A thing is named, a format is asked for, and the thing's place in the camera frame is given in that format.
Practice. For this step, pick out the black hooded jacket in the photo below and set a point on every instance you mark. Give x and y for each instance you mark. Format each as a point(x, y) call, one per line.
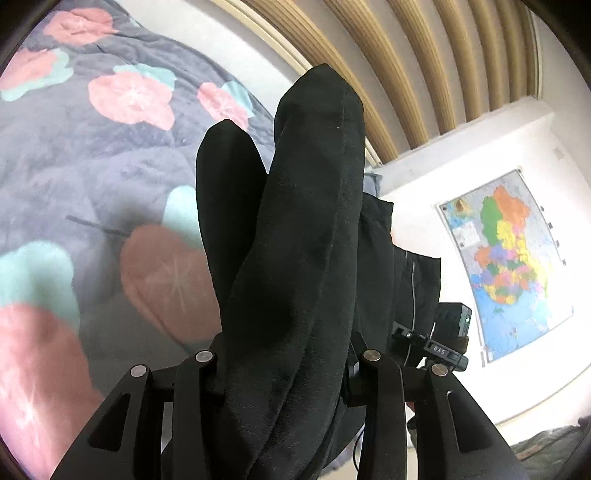
point(367, 284)

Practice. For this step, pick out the black trousers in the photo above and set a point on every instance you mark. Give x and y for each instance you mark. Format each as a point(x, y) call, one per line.
point(281, 243)

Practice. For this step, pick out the wooden slatted headboard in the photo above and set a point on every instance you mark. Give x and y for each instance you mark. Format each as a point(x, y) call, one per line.
point(421, 68)

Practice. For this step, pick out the grey floral bed quilt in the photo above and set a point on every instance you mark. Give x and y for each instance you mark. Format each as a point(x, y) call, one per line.
point(102, 265)

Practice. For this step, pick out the colourful wall map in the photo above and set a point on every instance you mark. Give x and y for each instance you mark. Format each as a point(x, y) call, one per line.
point(512, 261)

